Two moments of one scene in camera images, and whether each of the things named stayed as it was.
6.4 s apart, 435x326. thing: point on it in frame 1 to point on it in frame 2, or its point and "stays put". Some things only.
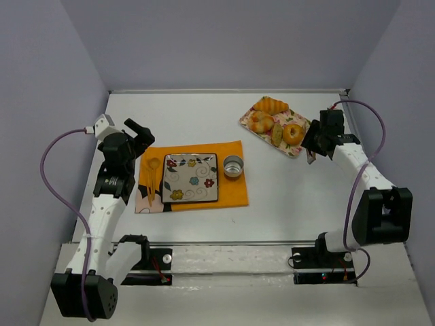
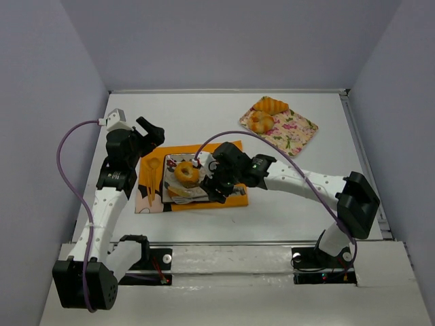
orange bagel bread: [293, 134] to [185, 173]
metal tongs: [310, 156] to [181, 200]
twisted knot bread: [260, 122] stays put
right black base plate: [314, 265] stays put
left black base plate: [160, 259] stays put
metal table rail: [216, 242] stays put
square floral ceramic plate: [192, 177] stays put
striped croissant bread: [270, 105] stays put
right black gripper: [313, 138] to [215, 185]
